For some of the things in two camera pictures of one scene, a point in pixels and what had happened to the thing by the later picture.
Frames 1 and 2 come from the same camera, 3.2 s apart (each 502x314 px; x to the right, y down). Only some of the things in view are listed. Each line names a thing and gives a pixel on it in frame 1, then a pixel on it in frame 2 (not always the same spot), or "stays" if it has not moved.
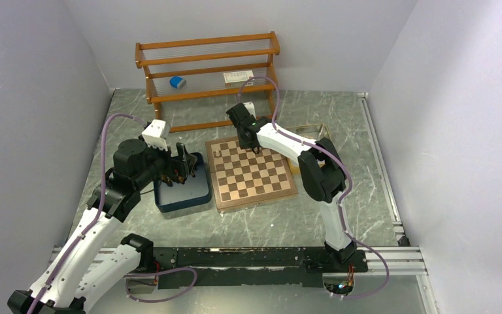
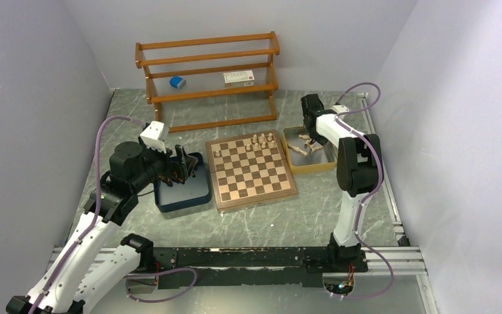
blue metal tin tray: x=196 y=190 stays
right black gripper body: x=242 y=142 to x=312 y=134
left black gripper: x=181 y=167 stays
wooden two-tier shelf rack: x=202 y=83 stays
